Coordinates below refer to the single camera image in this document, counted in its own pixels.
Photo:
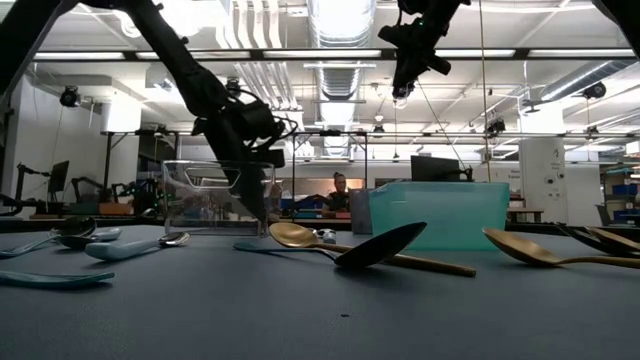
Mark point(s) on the person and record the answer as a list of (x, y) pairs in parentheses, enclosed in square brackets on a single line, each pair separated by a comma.
[(339, 200)]

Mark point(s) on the clear plastic container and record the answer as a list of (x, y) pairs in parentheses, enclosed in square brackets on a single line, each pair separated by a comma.
[(175, 200)]

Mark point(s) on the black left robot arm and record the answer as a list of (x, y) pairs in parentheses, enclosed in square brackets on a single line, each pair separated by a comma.
[(170, 55)]

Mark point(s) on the blue-grey table mat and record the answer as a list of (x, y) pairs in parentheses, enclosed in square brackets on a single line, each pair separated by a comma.
[(300, 325)]

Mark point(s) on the black ceiling spotlight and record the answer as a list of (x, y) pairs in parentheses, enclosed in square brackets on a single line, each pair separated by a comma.
[(495, 126), (70, 96), (402, 92), (232, 86), (595, 90)]

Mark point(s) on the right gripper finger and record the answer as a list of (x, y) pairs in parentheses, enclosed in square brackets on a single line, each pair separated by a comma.
[(437, 64), (387, 35)]

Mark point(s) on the teal plastic container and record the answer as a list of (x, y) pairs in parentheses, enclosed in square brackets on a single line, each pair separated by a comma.
[(450, 215)]

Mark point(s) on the smoky grey plastic container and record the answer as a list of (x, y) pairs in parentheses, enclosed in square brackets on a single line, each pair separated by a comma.
[(359, 212)]

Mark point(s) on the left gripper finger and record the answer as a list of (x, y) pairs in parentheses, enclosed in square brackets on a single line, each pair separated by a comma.
[(260, 190), (239, 182)]

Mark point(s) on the wooden bench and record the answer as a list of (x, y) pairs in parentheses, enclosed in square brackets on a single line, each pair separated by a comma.
[(525, 212)]

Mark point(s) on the black computer monitor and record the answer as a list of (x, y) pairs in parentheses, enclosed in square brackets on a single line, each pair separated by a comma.
[(59, 175), (435, 169)]

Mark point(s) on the orange box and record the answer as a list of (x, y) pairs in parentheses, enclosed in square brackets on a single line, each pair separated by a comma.
[(116, 209)]

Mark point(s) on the shelf with blue bins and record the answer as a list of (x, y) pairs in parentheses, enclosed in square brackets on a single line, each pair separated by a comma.
[(625, 190)]

